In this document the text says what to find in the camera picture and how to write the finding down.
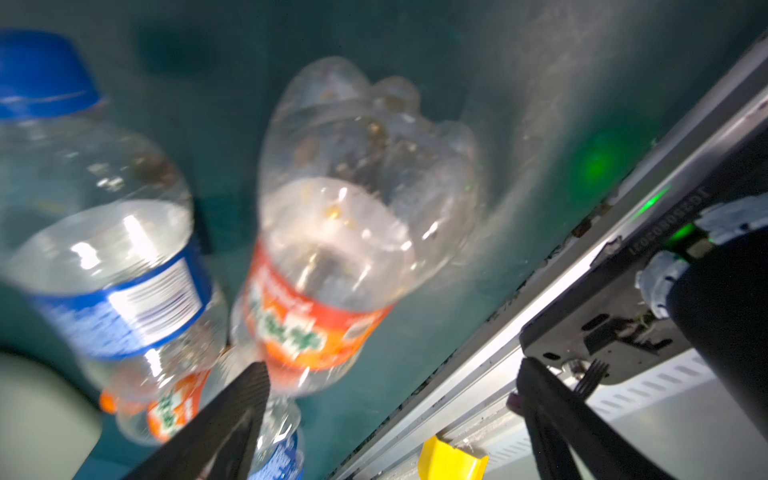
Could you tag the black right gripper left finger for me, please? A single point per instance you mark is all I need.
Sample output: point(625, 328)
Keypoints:
point(223, 435)

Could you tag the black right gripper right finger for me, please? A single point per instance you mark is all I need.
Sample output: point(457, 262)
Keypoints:
point(561, 426)

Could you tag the clear bottle blue label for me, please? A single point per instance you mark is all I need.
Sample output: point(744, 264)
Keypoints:
point(277, 454)

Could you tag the clear bottle orange label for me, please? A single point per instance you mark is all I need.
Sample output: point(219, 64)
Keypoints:
point(152, 424)

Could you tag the clear bottle blue cap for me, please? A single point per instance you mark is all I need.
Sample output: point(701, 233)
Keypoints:
point(98, 228)

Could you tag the clear bottle orange cap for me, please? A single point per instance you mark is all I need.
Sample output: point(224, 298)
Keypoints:
point(361, 200)

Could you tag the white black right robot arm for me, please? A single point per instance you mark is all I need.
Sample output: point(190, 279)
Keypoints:
point(719, 303)

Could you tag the yellow plastic shovel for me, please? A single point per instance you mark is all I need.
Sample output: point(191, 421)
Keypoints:
point(440, 461)

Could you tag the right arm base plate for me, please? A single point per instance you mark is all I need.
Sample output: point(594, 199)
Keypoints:
point(618, 312)

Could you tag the white perforated cable duct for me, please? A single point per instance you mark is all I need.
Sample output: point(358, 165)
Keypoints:
point(672, 377)

